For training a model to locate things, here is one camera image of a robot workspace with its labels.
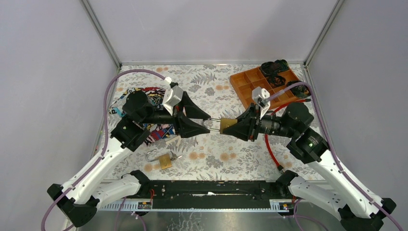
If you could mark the dark rolled cloth middle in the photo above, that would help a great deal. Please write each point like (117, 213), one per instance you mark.
(276, 81)

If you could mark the red cable lock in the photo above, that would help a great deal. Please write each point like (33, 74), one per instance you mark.
(280, 168)

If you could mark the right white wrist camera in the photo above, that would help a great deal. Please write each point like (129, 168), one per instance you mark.
(260, 97)

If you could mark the brass padlock with keys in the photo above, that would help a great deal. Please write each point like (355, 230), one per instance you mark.
(165, 160)

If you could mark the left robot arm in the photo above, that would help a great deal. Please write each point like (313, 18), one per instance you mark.
(80, 197)

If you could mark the beige ribbon bow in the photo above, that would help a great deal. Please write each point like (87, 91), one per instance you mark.
(176, 140)

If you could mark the orange compartment tray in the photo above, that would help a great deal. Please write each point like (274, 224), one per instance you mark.
(245, 81)

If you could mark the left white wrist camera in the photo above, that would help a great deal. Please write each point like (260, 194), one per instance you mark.
(172, 96)

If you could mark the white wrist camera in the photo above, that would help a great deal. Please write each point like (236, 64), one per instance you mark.
(260, 97)
(172, 96)

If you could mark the floral table mat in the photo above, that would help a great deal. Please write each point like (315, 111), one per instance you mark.
(213, 156)

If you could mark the dark rolled cloth back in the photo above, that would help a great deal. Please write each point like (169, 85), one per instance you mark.
(273, 68)

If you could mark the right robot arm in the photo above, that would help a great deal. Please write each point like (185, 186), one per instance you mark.
(351, 202)

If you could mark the colourful patterned cloth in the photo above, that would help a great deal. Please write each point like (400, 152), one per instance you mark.
(155, 95)

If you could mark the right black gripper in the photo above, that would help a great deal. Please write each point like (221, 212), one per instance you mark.
(248, 124)

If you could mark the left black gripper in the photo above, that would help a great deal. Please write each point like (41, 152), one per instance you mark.
(177, 116)

